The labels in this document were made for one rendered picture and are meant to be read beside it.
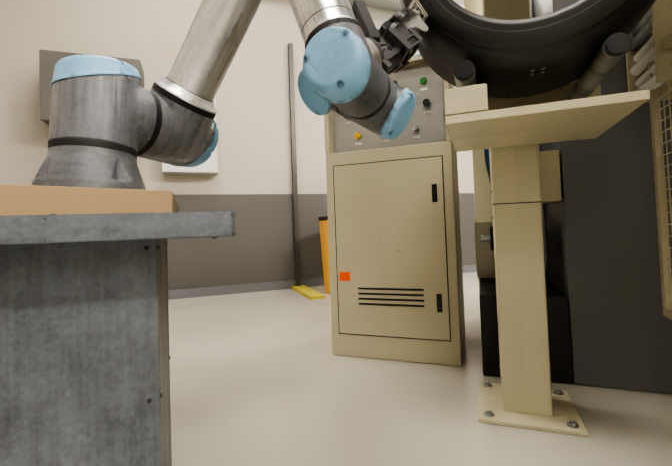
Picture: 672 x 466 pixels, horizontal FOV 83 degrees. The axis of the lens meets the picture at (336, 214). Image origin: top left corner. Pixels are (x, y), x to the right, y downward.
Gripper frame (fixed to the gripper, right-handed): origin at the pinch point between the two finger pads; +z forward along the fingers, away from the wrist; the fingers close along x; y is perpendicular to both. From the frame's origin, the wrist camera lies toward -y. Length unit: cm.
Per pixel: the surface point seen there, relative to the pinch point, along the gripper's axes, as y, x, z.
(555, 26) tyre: 24.6, 13.6, 7.7
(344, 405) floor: 62, -75, -58
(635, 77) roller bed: 50, -5, 55
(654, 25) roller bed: 41, 10, 46
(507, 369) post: 85, -48, -21
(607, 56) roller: 36.0, 15.1, 8.9
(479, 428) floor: 88, -49, -40
